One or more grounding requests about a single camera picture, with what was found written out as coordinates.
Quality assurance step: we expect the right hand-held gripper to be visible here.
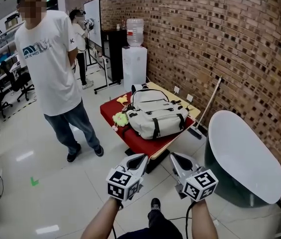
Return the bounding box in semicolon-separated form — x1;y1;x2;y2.
169;152;218;203

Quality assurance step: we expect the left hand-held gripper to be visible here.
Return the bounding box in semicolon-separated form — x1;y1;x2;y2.
106;153;149;201

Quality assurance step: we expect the white backpack bag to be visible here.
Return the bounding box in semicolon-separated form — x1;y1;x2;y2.
124;83;189;140

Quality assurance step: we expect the person's right forearm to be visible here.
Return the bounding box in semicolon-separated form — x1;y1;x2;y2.
190;199;219;239

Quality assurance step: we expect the person's left forearm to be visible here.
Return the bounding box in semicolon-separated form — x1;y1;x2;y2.
80;197;121;239

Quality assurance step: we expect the red padded table cover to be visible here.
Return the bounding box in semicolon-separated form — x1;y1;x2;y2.
99;91;196;159

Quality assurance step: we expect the green plush toy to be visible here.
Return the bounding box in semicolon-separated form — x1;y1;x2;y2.
111;112;129;132

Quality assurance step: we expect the person's black shoe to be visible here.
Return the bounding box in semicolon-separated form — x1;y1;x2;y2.
150;197;162;212

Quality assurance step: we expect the white bathtub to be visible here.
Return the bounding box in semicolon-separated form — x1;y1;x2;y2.
204;110;281;208

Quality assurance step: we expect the yellow star plush toy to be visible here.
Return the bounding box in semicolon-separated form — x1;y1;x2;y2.
116;95;129;107

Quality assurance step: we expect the person's black trouser leg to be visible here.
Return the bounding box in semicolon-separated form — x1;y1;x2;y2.
147;209;184;239

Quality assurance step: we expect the person's dark shirt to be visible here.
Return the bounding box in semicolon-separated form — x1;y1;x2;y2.
117;227;157;239

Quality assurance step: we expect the white water dispenser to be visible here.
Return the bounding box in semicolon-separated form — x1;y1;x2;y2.
121;45;148;93

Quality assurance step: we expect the black cabinet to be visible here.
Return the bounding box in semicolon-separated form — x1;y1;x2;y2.
101;29;128;84

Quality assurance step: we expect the clear water jug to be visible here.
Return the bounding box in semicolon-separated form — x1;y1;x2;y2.
125;18;145;48

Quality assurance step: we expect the whiteboard on wheeled stand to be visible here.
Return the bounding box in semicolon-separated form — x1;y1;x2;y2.
83;0;122;95

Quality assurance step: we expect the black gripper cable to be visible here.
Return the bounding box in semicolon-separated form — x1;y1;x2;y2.
167;202;196;239

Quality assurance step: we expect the long-handled broom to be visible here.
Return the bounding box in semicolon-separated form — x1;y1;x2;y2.
188;75;223;140

